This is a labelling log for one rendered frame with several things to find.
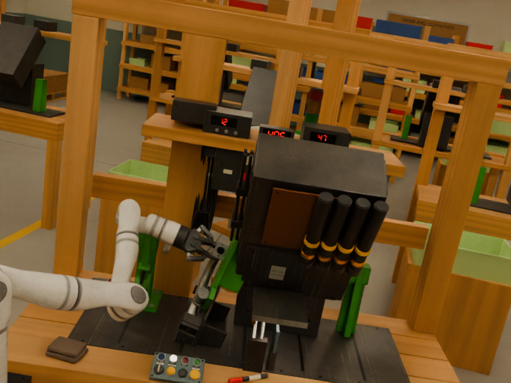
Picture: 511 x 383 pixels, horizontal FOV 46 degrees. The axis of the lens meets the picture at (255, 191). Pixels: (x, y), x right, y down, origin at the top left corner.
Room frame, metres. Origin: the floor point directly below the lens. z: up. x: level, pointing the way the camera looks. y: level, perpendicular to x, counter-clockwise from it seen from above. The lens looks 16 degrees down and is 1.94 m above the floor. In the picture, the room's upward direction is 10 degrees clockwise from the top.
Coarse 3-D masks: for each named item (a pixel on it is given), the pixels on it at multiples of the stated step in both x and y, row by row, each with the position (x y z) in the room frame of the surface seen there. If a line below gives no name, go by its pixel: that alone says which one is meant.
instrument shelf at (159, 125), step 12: (156, 120) 2.08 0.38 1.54; (168, 120) 2.12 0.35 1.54; (144, 132) 1.98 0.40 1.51; (156, 132) 1.98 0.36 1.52; (168, 132) 1.98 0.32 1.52; (180, 132) 1.98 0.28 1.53; (192, 132) 1.98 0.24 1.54; (204, 132) 2.01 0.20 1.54; (252, 132) 2.16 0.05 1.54; (204, 144) 1.98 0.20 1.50; (216, 144) 1.98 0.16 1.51; (228, 144) 1.99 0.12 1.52; (240, 144) 1.99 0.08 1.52; (252, 144) 1.99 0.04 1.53; (384, 156) 2.13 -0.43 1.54; (396, 168) 2.00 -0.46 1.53
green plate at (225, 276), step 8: (232, 248) 1.73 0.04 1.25; (232, 256) 1.75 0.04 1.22; (224, 264) 1.73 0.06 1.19; (232, 264) 1.75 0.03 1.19; (216, 272) 1.84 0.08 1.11; (224, 272) 1.74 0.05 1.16; (232, 272) 1.75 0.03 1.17; (216, 280) 1.73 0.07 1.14; (224, 280) 1.75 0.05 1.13; (232, 280) 1.75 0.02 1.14; (240, 280) 1.75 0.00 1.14; (216, 288) 1.73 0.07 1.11; (232, 288) 1.75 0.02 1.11; (240, 288) 1.75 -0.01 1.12
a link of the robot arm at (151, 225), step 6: (150, 216) 1.82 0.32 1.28; (156, 216) 1.83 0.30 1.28; (144, 222) 1.81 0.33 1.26; (150, 222) 1.80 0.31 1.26; (156, 222) 1.81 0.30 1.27; (162, 222) 1.82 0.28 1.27; (138, 228) 1.82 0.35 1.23; (144, 228) 1.80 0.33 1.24; (150, 228) 1.80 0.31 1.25; (156, 228) 1.80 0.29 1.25; (150, 234) 1.81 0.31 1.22; (156, 234) 1.80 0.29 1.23
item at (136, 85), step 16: (208, 0) 11.50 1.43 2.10; (128, 32) 11.74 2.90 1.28; (144, 48) 11.57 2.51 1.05; (176, 48) 11.77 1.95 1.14; (128, 64) 11.67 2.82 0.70; (144, 64) 11.69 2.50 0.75; (176, 64) 11.92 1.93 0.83; (272, 64) 11.20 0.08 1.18; (128, 80) 12.11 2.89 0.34; (144, 80) 11.68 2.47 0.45; (128, 96) 12.11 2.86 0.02
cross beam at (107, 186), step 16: (96, 176) 2.18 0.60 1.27; (112, 176) 2.20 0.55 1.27; (96, 192) 2.18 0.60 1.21; (112, 192) 2.18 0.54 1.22; (128, 192) 2.18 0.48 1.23; (144, 192) 2.19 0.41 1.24; (160, 192) 2.19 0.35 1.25; (224, 192) 2.24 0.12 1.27; (224, 208) 2.20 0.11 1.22; (384, 224) 2.21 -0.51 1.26; (400, 224) 2.22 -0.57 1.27; (416, 224) 2.24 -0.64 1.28; (384, 240) 2.21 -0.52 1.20; (400, 240) 2.22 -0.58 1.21; (416, 240) 2.22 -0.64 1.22
